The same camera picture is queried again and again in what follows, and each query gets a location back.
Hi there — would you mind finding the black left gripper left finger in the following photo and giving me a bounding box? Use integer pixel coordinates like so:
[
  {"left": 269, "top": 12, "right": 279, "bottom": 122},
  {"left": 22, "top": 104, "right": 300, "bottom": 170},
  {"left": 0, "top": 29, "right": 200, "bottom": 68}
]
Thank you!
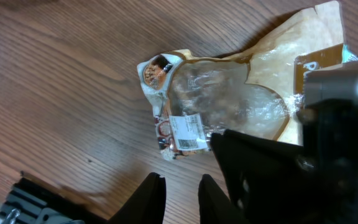
[{"left": 108, "top": 172, "right": 167, "bottom": 224}]

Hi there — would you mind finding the brown snack pouch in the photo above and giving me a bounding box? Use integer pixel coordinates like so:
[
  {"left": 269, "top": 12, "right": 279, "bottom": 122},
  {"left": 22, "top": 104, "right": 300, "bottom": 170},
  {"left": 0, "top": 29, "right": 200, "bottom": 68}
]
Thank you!
[{"left": 137, "top": 1, "right": 344, "bottom": 160}]

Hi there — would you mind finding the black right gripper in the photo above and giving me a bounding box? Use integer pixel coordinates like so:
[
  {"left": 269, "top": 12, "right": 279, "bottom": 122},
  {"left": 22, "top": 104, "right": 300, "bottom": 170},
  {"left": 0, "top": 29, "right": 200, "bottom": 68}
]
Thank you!
[{"left": 210, "top": 61, "right": 358, "bottom": 223}]

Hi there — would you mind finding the teal white wipes packet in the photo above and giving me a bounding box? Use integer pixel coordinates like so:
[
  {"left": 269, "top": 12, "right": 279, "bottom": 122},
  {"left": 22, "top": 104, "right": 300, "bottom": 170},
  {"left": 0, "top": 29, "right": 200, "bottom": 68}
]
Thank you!
[{"left": 342, "top": 45, "right": 358, "bottom": 63}]

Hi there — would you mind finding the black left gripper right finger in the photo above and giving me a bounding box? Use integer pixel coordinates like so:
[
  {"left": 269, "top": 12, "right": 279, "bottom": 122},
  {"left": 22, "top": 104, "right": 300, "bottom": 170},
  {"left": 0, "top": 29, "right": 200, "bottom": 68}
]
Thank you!
[{"left": 198, "top": 174, "right": 241, "bottom": 224}]

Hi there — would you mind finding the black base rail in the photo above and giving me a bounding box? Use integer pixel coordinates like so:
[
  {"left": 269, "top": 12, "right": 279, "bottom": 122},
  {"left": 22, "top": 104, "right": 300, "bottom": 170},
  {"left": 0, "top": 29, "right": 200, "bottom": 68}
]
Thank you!
[{"left": 0, "top": 171, "right": 106, "bottom": 224}]

